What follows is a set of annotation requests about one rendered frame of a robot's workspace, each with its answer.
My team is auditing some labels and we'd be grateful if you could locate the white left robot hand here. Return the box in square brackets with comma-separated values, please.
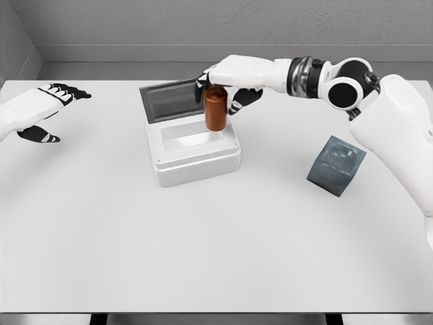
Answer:
[5, 83, 93, 144]

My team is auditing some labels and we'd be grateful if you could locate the brown cylindrical bottle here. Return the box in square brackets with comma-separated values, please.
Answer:
[203, 85, 229, 132]

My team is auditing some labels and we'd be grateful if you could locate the dark grey cube block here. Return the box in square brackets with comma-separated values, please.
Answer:
[306, 135, 367, 198]

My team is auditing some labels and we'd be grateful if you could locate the white box with open lid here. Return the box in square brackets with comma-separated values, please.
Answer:
[138, 78, 242, 188]

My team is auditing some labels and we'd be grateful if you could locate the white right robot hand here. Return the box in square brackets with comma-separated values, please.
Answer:
[194, 54, 275, 116]

